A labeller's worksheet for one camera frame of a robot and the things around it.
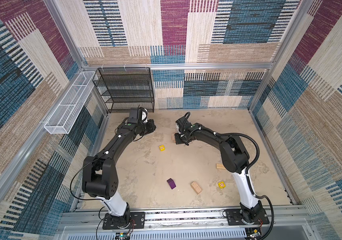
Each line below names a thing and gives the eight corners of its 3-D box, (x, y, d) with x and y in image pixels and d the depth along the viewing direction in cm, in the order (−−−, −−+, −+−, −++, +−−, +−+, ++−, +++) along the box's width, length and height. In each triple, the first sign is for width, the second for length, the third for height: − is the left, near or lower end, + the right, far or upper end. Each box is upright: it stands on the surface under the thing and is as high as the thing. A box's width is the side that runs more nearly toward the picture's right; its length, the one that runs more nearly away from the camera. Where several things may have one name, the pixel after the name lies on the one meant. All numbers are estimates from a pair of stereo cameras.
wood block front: (197, 194, 82) (198, 193, 80) (189, 185, 85) (190, 184, 83) (201, 190, 84) (202, 189, 82) (194, 182, 87) (194, 180, 85)
